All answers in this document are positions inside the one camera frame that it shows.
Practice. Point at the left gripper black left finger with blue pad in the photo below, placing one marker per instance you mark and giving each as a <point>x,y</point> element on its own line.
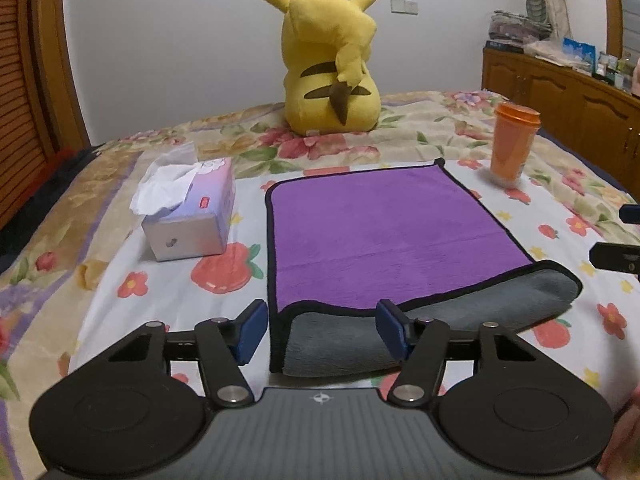
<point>224,346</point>

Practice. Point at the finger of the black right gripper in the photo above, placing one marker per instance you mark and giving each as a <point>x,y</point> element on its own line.
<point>623,258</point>

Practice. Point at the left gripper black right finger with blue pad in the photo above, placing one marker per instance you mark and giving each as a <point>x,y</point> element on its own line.
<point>420,346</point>

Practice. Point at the purple grey microfibre towel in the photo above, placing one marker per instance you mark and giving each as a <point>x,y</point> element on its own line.
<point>338,244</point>

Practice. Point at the brown wooden sideboard cabinet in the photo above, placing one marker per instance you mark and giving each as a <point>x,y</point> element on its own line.
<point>596,122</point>

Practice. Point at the purple white tissue box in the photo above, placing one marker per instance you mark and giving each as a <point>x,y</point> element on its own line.
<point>186,205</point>

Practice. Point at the orange plastic cup with lid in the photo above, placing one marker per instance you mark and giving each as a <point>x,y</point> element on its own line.
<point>515,129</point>

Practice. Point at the small bottles on sideboard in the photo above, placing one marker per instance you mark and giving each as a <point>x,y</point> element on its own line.
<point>621,73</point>

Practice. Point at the blue picture box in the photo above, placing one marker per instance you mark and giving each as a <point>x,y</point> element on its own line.
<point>581,56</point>

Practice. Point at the stack of folded clothes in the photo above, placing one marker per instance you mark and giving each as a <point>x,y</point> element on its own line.
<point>511,32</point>

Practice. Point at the yellow Pikachu plush toy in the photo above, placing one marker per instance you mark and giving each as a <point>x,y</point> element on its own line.
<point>325,46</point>

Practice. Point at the white wall switch plate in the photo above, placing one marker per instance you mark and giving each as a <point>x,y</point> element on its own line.
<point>407,7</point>

